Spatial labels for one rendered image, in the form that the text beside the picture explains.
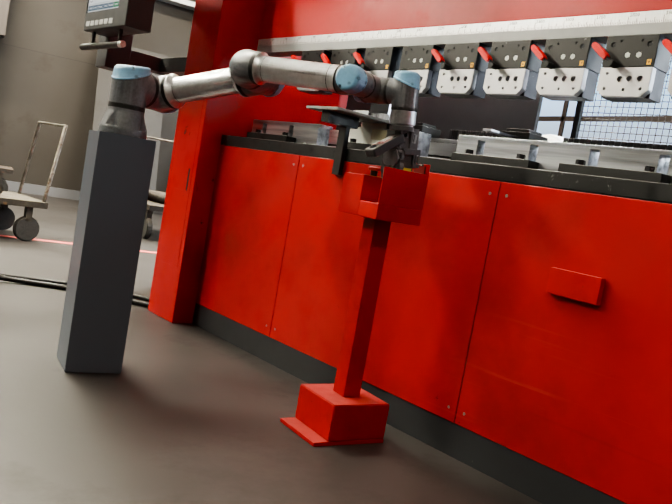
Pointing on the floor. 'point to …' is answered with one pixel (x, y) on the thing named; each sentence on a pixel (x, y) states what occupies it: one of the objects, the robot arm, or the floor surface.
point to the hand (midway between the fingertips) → (388, 195)
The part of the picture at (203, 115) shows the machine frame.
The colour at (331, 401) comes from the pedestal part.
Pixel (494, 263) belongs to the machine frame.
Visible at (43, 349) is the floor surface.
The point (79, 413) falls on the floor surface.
